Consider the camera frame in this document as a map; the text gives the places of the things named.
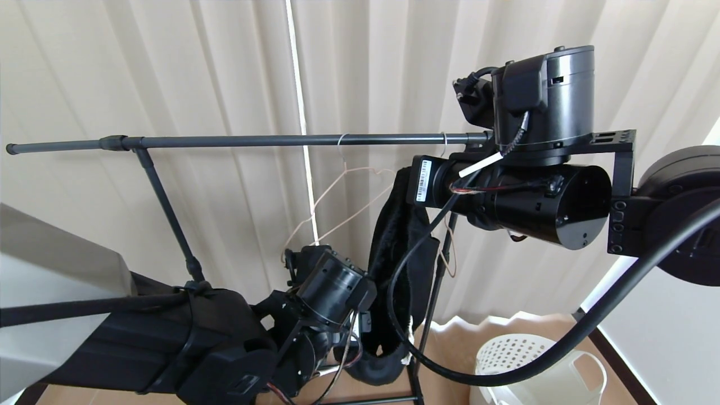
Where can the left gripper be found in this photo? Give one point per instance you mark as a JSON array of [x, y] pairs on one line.
[[334, 289]]

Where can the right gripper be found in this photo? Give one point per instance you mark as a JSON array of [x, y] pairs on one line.
[[534, 202]]

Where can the black shorts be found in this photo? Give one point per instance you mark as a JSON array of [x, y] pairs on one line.
[[394, 253]]

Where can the pink clothes hanger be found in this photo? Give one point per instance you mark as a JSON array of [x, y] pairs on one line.
[[444, 143], [327, 191]]

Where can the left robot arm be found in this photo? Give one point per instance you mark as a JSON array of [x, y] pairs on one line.
[[214, 337]]

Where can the white laundry basket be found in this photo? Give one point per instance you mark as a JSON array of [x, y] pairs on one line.
[[517, 354]]

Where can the black clothes rack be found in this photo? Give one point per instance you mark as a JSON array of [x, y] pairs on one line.
[[225, 140]]

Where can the white curtain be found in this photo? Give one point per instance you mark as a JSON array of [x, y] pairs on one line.
[[169, 67]]

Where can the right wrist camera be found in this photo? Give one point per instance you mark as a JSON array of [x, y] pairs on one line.
[[475, 101]]

